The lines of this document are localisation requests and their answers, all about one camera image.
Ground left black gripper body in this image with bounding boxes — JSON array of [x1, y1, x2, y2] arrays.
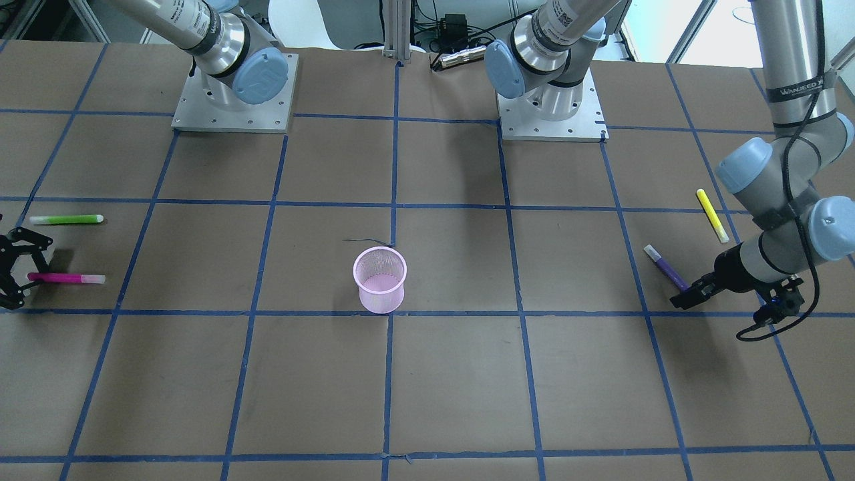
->
[[694, 243, 759, 296]]

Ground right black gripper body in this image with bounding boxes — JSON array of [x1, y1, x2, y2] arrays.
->
[[0, 226, 54, 311]]

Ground purple pen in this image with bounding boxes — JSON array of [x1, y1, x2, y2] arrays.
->
[[643, 245, 690, 293]]

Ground pink pen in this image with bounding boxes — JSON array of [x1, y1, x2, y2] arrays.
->
[[27, 272, 105, 285]]

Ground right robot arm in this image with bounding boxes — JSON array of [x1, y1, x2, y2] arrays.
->
[[114, 1, 297, 133]]

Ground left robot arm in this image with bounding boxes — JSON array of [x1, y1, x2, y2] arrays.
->
[[671, 1, 853, 309]]

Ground pink mesh cup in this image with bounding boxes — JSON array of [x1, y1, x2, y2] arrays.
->
[[352, 246, 408, 315]]

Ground yellow pen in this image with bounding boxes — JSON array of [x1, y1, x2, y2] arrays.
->
[[695, 188, 730, 244]]

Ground green pen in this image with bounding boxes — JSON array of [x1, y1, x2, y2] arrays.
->
[[29, 215, 105, 225]]

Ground black power adapter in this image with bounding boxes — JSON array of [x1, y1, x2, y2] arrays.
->
[[438, 13, 470, 53]]

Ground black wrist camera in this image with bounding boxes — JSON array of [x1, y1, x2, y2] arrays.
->
[[752, 276, 804, 327]]

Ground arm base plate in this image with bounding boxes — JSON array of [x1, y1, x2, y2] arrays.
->
[[171, 53, 300, 134], [496, 69, 610, 142]]

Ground aluminium frame post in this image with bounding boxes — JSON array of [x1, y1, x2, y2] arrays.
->
[[381, 0, 412, 65]]

